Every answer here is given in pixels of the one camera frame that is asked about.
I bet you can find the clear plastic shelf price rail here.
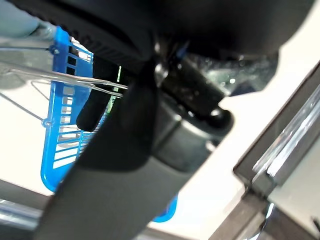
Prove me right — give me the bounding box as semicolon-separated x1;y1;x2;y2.
252;84;320;187
0;198;45;232

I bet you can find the dark drinks shelf unit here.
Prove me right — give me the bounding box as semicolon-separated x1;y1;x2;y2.
0;178;61;240

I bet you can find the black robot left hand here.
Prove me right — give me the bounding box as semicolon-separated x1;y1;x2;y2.
14;0;316;240

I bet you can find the silver wire basket handle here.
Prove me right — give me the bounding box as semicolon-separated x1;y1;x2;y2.
0;59;130;98

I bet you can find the dark empty shelf unit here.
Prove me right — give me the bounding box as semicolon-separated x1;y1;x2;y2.
232;58;320;240

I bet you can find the blue plastic shopping basket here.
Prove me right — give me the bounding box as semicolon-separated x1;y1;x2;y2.
40;26;180;223

